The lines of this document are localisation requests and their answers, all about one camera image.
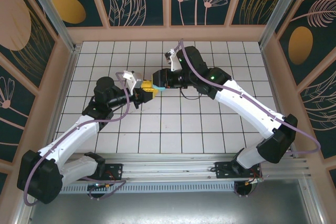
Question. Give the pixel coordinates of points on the teal earbud charging case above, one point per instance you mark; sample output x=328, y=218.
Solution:
x=158, y=88

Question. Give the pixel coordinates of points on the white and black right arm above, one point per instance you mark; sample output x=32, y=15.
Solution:
x=244, y=106

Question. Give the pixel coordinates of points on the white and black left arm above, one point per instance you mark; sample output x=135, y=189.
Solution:
x=71, y=136

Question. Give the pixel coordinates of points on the grey metal sheet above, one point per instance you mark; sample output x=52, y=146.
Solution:
x=170, y=208

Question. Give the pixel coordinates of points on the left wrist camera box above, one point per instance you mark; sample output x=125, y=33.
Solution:
x=136, y=82

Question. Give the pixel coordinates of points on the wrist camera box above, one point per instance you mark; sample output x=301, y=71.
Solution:
x=173, y=61
x=136, y=82

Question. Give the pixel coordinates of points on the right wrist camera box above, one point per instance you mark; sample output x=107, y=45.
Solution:
x=173, y=61

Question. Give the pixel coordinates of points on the aluminium table edge rail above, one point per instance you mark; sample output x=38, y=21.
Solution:
x=277, y=98
x=65, y=98

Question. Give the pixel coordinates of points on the aluminium arm base rail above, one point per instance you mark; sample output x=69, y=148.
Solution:
x=170, y=167

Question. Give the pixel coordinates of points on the wall art panel orange oval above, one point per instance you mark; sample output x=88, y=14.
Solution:
x=68, y=9

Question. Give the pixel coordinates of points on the aluminium frame post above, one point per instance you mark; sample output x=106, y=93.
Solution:
x=281, y=11
x=53, y=14

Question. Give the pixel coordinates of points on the wall art panel single flower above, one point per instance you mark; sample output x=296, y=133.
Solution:
x=10, y=119

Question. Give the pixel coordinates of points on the wall art panel feathery leaves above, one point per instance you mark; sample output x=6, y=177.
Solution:
x=300, y=45

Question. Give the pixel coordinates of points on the wall art panel big circle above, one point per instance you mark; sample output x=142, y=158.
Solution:
x=13, y=24

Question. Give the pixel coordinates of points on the wall art panel outlined leaves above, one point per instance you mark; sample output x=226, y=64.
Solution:
x=320, y=108

